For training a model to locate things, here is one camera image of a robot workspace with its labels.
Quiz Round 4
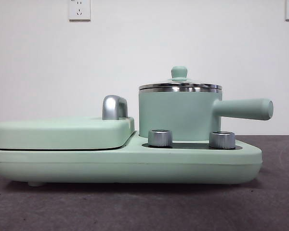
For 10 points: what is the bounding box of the glass lid with mint knob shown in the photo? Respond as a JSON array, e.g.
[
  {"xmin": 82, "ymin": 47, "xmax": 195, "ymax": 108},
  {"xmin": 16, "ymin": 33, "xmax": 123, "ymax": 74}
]
[{"xmin": 139, "ymin": 66, "xmax": 223, "ymax": 90}]

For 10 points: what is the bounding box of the mint green steamer pot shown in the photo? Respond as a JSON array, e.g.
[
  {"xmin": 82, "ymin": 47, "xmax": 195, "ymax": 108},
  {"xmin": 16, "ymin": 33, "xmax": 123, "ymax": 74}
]
[{"xmin": 138, "ymin": 83, "xmax": 274, "ymax": 142}]

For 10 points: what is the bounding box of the silver control knob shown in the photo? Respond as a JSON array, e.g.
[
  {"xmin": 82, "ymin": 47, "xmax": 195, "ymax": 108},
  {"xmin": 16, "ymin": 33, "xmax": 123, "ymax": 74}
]
[
  {"xmin": 148, "ymin": 129, "xmax": 173, "ymax": 147},
  {"xmin": 209, "ymin": 131, "xmax": 236, "ymax": 148}
]

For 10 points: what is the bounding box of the mint green hinged grill cover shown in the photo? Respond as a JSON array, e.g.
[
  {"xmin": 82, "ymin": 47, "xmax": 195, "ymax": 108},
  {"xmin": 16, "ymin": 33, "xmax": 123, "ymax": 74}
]
[{"xmin": 0, "ymin": 116, "xmax": 135, "ymax": 150}]

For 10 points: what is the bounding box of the mint green breakfast maker base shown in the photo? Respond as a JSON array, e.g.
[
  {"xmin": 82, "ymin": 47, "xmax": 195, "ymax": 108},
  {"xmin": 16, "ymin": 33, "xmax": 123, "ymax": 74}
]
[{"xmin": 0, "ymin": 137, "xmax": 263, "ymax": 187}]

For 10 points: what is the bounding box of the silver grill cover handle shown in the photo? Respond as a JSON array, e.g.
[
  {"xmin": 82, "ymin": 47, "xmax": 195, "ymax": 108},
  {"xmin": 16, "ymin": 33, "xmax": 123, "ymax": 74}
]
[{"xmin": 102, "ymin": 95, "xmax": 129, "ymax": 120}]

